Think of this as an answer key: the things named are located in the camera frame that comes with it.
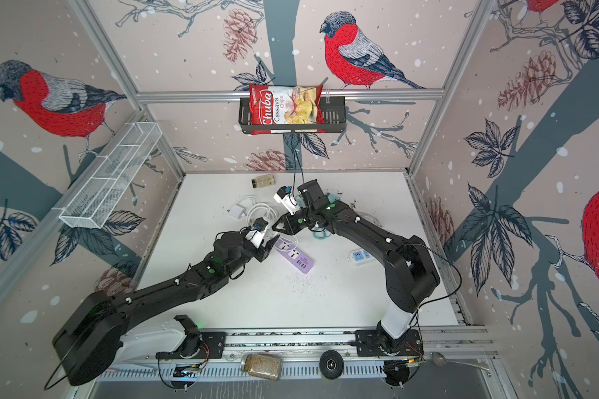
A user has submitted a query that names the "white charger plug adapter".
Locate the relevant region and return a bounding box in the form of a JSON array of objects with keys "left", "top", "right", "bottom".
[{"left": 228, "top": 204, "right": 246, "bottom": 219}]

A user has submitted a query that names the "purple power strip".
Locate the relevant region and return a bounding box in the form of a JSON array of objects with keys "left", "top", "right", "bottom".
[{"left": 275, "top": 237, "right": 314, "bottom": 274}]

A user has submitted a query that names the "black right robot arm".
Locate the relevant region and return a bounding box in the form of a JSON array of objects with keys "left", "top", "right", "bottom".
[{"left": 273, "top": 180, "right": 440, "bottom": 358}]

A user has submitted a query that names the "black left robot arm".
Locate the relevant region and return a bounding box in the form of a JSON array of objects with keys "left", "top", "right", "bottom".
[{"left": 53, "top": 218, "right": 280, "bottom": 387}]

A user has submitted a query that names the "white blue small device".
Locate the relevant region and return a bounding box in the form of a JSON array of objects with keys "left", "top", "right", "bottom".
[{"left": 349, "top": 249, "right": 374, "bottom": 266}]

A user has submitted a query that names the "red cassava chips bag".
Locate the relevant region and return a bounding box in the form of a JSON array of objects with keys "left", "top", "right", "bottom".
[{"left": 249, "top": 85, "right": 324, "bottom": 135}]

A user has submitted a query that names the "glass jar of grains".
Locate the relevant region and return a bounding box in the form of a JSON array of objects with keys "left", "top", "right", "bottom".
[{"left": 241, "top": 352, "right": 283, "bottom": 381}]

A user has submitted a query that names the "black round knob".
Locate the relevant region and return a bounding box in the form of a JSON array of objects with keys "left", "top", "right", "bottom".
[{"left": 319, "top": 350, "right": 344, "bottom": 380}]

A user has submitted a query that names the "metal spoon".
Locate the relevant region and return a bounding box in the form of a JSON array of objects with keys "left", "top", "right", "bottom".
[{"left": 431, "top": 352, "right": 490, "bottom": 372}]

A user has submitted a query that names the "teal cable bundle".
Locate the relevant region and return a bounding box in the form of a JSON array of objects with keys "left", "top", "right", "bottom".
[{"left": 308, "top": 196, "right": 340, "bottom": 243}]

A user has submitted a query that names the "thick white power cord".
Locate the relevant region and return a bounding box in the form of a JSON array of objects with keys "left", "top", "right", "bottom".
[{"left": 245, "top": 201, "right": 283, "bottom": 235}]

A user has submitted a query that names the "black wire wall basket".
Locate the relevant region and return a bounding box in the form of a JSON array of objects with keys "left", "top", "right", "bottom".
[{"left": 238, "top": 97, "right": 347, "bottom": 136}]

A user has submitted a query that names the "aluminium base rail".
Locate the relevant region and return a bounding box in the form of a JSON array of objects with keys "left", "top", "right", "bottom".
[{"left": 59, "top": 326, "right": 500, "bottom": 382}]

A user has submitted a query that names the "white mesh wall shelf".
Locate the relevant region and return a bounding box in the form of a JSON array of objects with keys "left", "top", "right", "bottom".
[{"left": 59, "top": 121, "right": 162, "bottom": 229}]

